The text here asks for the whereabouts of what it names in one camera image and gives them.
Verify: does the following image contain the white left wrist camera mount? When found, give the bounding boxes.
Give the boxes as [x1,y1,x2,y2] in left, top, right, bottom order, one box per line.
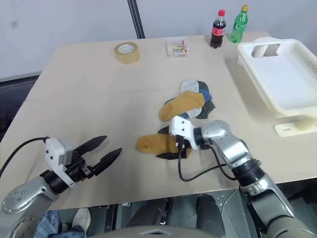
[44,137,75,189]

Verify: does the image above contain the brown packing tape roll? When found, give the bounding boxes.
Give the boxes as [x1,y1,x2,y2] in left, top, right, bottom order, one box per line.
[113,41,142,65]

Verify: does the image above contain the mustard yellow sock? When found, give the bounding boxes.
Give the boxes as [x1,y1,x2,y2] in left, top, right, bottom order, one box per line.
[158,91,206,122]
[135,133,193,160]

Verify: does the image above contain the blue sock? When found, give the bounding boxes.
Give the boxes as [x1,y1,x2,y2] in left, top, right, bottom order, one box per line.
[199,87,214,103]

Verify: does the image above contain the green soda bottle yellow cap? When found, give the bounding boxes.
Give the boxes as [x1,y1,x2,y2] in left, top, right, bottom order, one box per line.
[229,4,249,43]

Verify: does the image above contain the cola bottle red cap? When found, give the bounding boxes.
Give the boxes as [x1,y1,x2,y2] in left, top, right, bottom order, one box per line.
[210,9,227,49]

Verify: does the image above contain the blue jeans leg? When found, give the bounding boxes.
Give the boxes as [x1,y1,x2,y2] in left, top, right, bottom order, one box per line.
[36,210,75,238]

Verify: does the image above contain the clear plastic parts box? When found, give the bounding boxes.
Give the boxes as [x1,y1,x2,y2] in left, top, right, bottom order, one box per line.
[166,37,190,58]

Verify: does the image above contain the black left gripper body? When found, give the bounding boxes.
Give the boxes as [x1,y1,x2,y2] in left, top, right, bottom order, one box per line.
[64,148,97,183]

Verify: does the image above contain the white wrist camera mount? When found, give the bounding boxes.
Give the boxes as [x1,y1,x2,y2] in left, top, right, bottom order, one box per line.
[171,116,199,150]
[44,137,75,189]

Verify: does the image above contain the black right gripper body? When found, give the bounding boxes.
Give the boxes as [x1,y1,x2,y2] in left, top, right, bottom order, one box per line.
[173,136,193,160]

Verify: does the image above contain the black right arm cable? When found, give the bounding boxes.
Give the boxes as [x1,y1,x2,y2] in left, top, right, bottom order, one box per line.
[176,143,240,183]

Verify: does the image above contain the white shoe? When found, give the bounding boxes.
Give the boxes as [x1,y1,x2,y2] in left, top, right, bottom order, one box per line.
[72,208,92,233]

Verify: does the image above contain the white plastic basket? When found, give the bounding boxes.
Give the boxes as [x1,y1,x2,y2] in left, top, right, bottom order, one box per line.
[237,37,317,118]

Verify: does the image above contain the white plastic base bracket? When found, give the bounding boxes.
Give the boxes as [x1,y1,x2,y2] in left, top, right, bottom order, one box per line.
[273,115,317,137]

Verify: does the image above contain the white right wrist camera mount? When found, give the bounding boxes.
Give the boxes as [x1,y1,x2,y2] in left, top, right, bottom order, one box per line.
[171,116,199,150]

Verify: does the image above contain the white grey sock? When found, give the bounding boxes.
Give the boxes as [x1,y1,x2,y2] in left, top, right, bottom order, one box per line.
[178,79,201,96]

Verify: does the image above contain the grey and blue socks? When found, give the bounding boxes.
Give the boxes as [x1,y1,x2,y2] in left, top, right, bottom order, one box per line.
[197,80,216,120]

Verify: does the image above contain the black vertical pole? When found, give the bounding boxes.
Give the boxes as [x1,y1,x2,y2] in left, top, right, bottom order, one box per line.
[126,0,146,40]

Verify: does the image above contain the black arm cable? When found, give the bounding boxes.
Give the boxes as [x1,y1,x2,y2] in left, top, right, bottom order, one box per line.
[0,136,49,178]
[176,143,240,183]

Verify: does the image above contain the light grey blue-trimmed sock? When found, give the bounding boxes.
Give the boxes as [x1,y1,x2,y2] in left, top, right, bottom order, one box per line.
[178,107,203,121]

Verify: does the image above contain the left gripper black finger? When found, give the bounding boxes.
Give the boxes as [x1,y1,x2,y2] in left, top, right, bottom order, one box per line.
[93,147,123,176]
[74,135,108,160]

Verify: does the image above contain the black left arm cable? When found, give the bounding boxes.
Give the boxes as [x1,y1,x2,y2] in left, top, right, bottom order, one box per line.
[0,136,49,178]

